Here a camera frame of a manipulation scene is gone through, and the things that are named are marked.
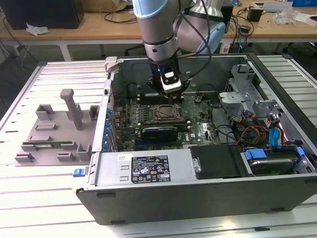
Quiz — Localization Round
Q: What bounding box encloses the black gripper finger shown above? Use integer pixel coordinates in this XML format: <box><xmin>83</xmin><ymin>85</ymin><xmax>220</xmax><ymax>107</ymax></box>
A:
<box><xmin>147</xmin><ymin>77</ymin><xmax>174</xmax><ymax>105</ymax></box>
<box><xmin>174</xmin><ymin>73</ymin><xmax>193</xmax><ymax>105</ymax></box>

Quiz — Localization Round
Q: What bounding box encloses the CPU socket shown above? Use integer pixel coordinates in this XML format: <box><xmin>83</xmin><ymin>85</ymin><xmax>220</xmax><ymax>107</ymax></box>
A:
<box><xmin>152</xmin><ymin>103</ymin><xmax>185</xmax><ymax>123</ymax></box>

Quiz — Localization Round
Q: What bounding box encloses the grey case latch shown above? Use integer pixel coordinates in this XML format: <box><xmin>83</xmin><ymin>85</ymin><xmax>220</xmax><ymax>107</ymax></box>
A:
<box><xmin>104</xmin><ymin>56</ymin><xmax>121</xmax><ymax>73</ymax></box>

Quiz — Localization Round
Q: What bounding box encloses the black graphics card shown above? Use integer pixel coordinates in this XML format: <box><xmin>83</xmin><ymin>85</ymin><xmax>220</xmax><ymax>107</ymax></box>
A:
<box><xmin>141</xmin><ymin>125</ymin><xmax>178</xmax><ymax>144</ymax></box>

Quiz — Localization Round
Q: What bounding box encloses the silver metal drive cage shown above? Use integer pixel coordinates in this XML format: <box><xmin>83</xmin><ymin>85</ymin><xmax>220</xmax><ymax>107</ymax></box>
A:
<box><xmin>218</xmin><ymin>63</ymin><xmax>285</xmax><ymax>129</ymax></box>

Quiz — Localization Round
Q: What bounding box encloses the green motherboard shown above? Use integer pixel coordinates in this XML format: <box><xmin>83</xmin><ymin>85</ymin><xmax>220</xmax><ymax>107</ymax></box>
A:
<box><xmin>108</xmin><ymin>91</ymin><xmax>238</xmax><ymax>152</ymax></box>

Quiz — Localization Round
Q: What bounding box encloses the black plastic shroud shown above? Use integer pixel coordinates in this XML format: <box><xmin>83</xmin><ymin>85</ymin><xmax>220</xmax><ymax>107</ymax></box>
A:
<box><xmin>189</xmin><ymin>145</ymin><xmax>246</xmax><ymax>180</ymax></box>

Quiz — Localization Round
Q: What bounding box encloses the silver power supply with label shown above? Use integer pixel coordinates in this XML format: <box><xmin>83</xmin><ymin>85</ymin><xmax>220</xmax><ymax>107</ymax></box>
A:
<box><xmin>92</xmin><ymin>151</ymin><xmax>194</xmax><ymax>187</ymax></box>

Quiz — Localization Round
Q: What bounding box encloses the black power adapter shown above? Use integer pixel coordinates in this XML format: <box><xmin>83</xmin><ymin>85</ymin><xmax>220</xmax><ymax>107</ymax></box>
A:
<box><xmin>247</xmin><ymin>6</ymin><xmax>263</xmax><ymax>22</ymax></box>

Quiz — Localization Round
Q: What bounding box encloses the grey parts rack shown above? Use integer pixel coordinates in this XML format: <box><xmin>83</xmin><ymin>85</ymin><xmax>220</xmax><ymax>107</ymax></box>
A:
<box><xmin>14</xmin><ymin>88</ymin><xmax>101</xmax><ymax>167</ymax></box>

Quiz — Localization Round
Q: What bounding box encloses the clear plastic bag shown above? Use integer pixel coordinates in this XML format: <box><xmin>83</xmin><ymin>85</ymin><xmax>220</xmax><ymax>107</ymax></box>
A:
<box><xmin>274</xmin><ymin>6</ymin><xmax>299</xmax><ymax>26</ymax></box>

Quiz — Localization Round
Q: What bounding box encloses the hard disk in blue carrier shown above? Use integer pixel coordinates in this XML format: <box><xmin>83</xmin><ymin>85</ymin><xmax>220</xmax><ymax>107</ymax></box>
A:
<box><xmin>242</xmin><ymin>146</ymin><xmax>305</xmax><ymax>177</ymax></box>

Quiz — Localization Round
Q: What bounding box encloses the green RAM stick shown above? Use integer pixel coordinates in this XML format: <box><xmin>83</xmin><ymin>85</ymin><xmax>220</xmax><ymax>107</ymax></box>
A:
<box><xmin>22</xmin><ymin>141</ymin><xmax>74</xmax><ymax>150</ymax></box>

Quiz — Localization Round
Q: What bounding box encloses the black and silver PC case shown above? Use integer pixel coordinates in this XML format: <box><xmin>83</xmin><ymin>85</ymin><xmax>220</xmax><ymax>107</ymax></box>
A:
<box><xmin>75</xmin><ymin>52</ymin><xmax>317</xmax><ymax>226</ymax></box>

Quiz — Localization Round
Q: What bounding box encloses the black computer tower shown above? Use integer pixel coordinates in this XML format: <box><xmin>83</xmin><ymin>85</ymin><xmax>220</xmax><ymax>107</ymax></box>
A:
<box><xmin>0</xmin><ymin>0</ymin><xmax>85</xmax><ymax>30</ymax></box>

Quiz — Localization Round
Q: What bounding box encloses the crumpled white paper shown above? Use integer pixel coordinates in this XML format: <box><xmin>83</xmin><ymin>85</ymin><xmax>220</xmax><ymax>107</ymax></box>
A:
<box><xmin>25</xmin><ymin>21</ymin><xmax>50</xmax><ymax>36</ymax></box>

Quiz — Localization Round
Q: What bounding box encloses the blue cardboard box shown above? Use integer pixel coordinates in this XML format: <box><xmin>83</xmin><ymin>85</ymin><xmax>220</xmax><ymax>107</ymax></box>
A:
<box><xmin>293</xmin><ymin>0</ymin><xmax>317</xmax><ymax>8</ymax></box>

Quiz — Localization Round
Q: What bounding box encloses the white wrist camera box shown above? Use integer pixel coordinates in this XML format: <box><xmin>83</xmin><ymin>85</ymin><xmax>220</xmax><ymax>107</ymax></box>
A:
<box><xmin>160</xmin><ymin>66</ymin><xmax>183</xmax><ymax>94</ymax></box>

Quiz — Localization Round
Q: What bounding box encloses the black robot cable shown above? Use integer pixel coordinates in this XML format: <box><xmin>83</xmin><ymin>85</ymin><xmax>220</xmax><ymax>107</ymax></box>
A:
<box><xmin>173</xmin><ymin>0</ymin><xmax>213</xmax><ymax>82</ymax></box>

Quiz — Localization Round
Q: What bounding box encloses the red yellow power wire bundle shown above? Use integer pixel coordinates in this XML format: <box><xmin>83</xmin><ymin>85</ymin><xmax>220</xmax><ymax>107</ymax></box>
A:
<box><xmin>236</xmin><ymin>125</ymin><xmax>270</xmax><ymax>146</ymax></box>

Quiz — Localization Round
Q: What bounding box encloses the blue flat data wire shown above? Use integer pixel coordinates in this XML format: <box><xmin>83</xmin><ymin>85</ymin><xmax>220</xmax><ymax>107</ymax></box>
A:
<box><xmin>269</xmin><ymin>125</ymin><xmax>283</xmax><ymax>150</ymax></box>

